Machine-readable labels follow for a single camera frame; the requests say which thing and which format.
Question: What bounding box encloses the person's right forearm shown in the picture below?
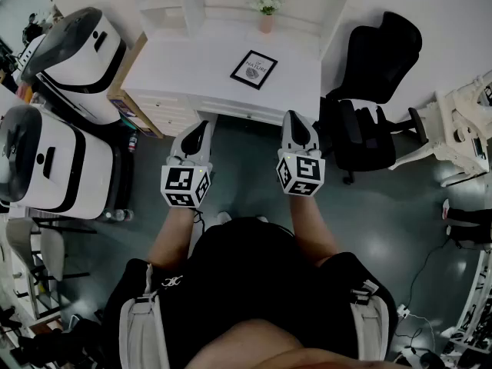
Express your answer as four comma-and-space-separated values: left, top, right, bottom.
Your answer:
288, 194, 340, 268

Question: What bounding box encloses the white and black machine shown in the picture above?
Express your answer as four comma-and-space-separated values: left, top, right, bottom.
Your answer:
0, 104, 116, 221
21, 6, 128, 126

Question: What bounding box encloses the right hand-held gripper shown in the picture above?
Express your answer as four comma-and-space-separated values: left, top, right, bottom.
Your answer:
275, 110, 326, 198

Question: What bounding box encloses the person's left forearm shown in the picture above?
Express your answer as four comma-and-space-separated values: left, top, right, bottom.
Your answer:
147, 204, 201, 269

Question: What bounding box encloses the person's black shirt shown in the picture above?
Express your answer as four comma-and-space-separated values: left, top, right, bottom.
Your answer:
101, 216, 400, 369

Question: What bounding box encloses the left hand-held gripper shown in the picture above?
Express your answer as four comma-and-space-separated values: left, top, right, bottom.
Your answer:
160, 120, 215, 210

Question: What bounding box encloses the black floor cable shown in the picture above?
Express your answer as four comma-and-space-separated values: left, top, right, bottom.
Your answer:
394, 236, 462, 357

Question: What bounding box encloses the white desk with shelves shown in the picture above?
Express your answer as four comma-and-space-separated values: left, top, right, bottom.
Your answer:
121, 17, 323, 138

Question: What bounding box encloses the grey chair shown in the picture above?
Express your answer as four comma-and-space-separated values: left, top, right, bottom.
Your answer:
5, 216, 92, 284

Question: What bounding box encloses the grey harness strap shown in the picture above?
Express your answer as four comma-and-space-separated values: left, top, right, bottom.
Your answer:
118, 263, 171, 369
350, 278, 392, 361

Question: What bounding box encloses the white flower bouquet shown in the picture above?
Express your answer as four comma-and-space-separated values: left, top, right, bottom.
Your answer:
249, 0, 284, 17

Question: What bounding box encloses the brown cardboard box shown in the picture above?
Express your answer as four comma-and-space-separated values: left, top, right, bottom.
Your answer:
106, 32, 166, 140

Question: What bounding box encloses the pink vase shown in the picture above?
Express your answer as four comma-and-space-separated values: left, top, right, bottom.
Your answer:
259, 12, 275, 35

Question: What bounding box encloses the black framed nature picture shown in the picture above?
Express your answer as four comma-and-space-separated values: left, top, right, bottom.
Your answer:
229, 49, 278, 91

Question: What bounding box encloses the black office chair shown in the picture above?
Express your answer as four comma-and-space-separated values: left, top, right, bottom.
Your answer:
318, 11, 430, 186

